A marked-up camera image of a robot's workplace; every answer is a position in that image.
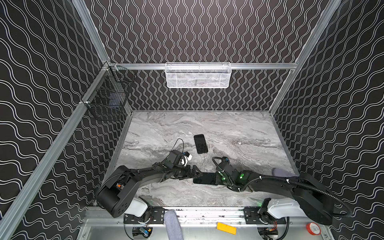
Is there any dark blue smartphone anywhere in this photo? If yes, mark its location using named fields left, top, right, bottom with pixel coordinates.
left=193, top=173, right=217, bottom=185

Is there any white smartphone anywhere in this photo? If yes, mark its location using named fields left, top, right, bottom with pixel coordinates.
left=194, top=134, right=209, bottom=154

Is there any red tape roll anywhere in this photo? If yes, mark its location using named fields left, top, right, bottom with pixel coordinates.
left=306, top=223, right=321, bottom=236

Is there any white wire mesh basket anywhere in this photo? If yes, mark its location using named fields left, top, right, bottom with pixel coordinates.
left=165, top=62, right=232, bottom=89

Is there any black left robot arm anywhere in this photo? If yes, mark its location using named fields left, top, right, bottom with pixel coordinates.
left=96, top=150, right=203, bottom=218

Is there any black corrugated cable conduit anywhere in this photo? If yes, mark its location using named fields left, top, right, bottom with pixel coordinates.
left=239, top=175, right=354, bottom=218

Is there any black wire mesh basket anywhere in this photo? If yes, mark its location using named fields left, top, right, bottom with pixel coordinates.
left=80, top=62, right=132, bottom=122

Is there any yellow block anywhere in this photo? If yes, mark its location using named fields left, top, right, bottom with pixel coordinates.
left=217, top=223, right=237, bottom=235

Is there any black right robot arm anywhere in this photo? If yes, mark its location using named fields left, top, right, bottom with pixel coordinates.
left=215, top=160, right=353, bottom=226

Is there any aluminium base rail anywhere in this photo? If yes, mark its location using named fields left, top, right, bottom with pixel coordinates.
left=83, top=205, right=328, bottom=229

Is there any lavender cloth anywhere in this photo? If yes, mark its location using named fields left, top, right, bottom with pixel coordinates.
left=272, top=168, right=297, bottom=178

